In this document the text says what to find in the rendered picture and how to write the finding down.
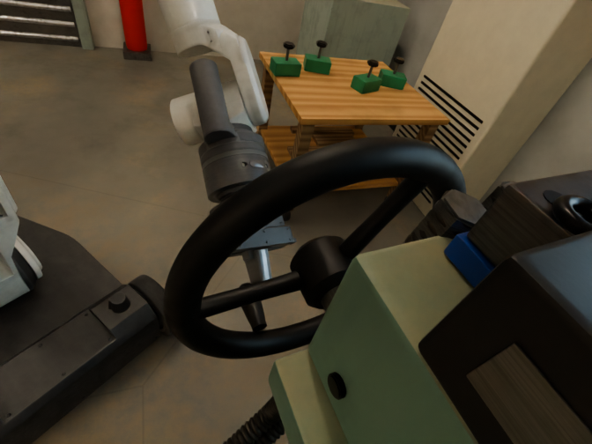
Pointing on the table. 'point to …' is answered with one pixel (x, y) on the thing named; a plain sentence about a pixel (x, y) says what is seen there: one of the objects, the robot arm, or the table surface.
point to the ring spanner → (569, 219)
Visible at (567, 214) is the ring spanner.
